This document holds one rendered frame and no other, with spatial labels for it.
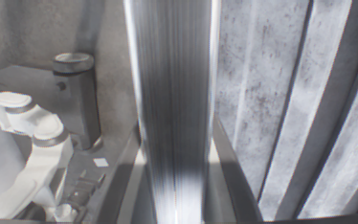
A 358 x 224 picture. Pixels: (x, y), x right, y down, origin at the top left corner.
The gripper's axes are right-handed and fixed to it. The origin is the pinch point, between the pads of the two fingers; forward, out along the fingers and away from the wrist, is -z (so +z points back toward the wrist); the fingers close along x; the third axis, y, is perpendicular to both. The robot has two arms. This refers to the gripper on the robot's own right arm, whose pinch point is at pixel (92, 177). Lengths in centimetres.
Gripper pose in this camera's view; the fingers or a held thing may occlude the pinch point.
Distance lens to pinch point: 111.2
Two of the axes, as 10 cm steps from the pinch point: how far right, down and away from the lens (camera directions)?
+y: 0.9, -8.6, -5.1
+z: -1.3, 5.0, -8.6
